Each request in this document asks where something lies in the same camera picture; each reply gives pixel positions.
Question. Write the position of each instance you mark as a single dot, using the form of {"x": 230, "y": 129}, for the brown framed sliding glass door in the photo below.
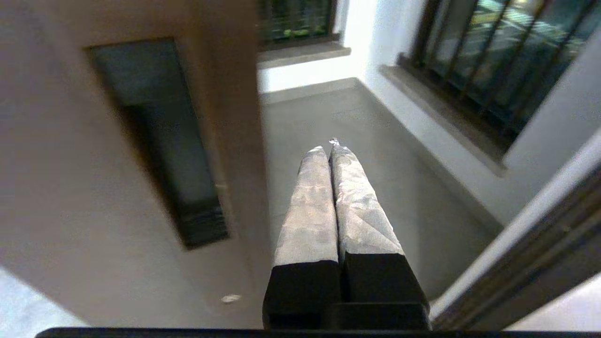
{"x": 70, "y": 188}

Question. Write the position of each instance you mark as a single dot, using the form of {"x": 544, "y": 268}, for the tape wrapped left gripper left finger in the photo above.
{"x": 307, "y": 225}

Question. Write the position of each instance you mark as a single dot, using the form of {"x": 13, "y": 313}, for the dark brown door frame jamb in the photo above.
{"x": 540, "y": 263}

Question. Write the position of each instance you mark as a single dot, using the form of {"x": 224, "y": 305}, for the dark barred window railing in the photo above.
{"x": 296, "y": 21}

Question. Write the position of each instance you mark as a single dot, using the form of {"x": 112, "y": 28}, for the dark balcony railing with knob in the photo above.
{"x": 493, "y": 61}

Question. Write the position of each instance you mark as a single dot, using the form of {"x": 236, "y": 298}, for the tape wrapped left gripper right finger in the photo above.
{"x": 364, "y": 220}

